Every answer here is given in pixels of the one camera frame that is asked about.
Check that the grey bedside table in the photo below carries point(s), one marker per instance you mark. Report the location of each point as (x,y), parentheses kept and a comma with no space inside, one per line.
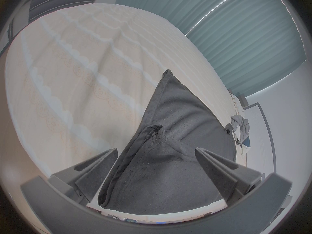
(242,99)

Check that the black T-shirt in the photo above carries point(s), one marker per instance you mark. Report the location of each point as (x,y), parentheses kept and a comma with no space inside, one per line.
(175,121)

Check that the pile of clothes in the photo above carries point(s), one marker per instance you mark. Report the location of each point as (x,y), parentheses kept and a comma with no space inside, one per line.
(241,130)

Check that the bed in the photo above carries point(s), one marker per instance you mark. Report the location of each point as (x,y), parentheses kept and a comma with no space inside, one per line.
(85,69)

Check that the white printed pillow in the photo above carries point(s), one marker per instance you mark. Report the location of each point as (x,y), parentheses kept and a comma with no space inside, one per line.
(236,103)

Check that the blue-green curtain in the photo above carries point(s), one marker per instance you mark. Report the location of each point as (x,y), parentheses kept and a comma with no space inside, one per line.
(248,45)
(170,6)

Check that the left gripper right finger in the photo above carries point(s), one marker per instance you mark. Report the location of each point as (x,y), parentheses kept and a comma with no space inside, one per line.
(219,170)

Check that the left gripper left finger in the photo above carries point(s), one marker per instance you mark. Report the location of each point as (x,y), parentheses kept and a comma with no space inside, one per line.
(95,170)

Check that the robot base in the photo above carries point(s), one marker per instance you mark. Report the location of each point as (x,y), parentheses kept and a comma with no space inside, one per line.
(126,218)

